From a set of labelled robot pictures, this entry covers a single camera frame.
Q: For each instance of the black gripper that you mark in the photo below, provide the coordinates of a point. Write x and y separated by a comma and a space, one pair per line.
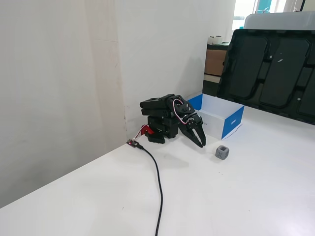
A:
192, 127

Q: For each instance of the gray cube block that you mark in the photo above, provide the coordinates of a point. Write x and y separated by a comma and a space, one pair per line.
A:
222, 153

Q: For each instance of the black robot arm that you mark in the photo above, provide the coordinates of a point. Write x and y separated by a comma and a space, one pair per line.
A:
160, 115

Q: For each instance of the blue and white cardboard box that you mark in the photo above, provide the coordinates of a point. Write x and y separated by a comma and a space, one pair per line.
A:
232, 124

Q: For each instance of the red table clamp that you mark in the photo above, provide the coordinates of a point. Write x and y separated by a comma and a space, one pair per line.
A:
147, 129

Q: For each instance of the small controller circuit board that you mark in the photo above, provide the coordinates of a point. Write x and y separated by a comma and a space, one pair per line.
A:
133, 143

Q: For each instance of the black plastic moulded tray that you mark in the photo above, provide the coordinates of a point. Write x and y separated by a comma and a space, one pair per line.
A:
268, 73

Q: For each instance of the small white cup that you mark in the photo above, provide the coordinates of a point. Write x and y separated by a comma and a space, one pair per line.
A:
218, 40
211, 40

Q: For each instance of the translucent white storage bin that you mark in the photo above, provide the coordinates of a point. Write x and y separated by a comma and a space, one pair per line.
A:
278, 22

